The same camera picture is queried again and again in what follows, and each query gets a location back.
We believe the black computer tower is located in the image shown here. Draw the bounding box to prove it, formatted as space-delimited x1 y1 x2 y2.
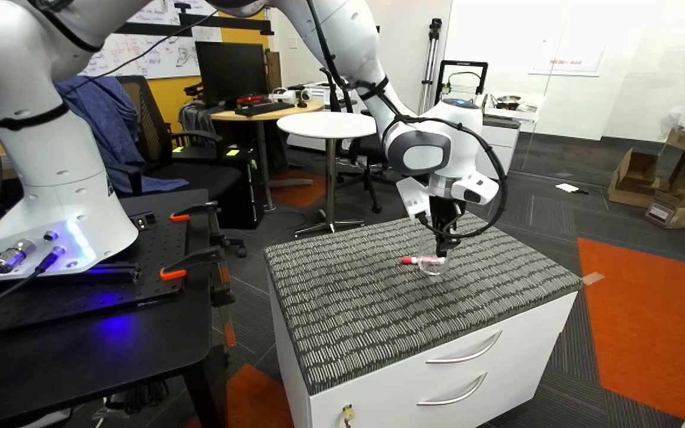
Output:
217 140 267 234

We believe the black camera tripod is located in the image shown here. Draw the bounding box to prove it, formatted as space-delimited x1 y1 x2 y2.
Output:
414 16 446 115

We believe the white low cabinet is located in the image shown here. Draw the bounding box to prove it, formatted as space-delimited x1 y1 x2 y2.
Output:
475 111 524 185

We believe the open cardboard box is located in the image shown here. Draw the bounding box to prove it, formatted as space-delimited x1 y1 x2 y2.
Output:
606 147 663 212

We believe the white drawer cabinet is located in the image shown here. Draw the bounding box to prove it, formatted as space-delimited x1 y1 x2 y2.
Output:
269 287 581 428

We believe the silver curved drawer handle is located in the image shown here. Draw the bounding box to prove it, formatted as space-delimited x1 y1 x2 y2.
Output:
414 372 489 411
424 329 505 368

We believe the black computer monitor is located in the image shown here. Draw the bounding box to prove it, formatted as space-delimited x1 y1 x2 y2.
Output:
193 41 269 110

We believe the black overhead mounting bar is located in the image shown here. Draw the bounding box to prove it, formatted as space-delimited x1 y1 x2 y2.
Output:
113 0 275 47

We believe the red whiteboard marker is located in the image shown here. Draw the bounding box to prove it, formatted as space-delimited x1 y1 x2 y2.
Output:
400 253 446 269

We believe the round wooden desk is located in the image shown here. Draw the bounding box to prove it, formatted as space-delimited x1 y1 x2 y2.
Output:
206 97 327 212

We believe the round white pedestal table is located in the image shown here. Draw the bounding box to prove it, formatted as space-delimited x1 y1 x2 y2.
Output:
273 110 383 240

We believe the blue jacket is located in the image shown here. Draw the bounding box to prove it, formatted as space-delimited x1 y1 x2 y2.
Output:
55 73 189 197

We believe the black clamp with orange tip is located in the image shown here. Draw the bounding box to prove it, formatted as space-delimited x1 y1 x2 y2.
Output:
157 242 238 309
167 197 224 257

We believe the black office chair with armrests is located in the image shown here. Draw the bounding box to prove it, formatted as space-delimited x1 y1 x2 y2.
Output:
113 73 252 257

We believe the black frame 3D printer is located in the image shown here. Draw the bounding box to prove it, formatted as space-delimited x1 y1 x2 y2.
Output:
432 57 491 115

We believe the tall cardboard box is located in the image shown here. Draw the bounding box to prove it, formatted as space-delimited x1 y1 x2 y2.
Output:
644 149 685 234

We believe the black keyboard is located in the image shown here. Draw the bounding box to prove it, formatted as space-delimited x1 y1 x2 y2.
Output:
233 95 299 120

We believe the whiteboard with drawings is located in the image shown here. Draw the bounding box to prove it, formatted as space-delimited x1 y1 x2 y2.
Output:
78 0 226 82

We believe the grey striped carpet mat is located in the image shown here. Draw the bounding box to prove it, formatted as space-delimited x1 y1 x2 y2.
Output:
262 212 584 397

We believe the black work table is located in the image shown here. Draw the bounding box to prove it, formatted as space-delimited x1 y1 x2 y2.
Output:
0 185 230 428

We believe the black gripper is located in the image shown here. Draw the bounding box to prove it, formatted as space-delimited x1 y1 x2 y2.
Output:
425 196 464 260

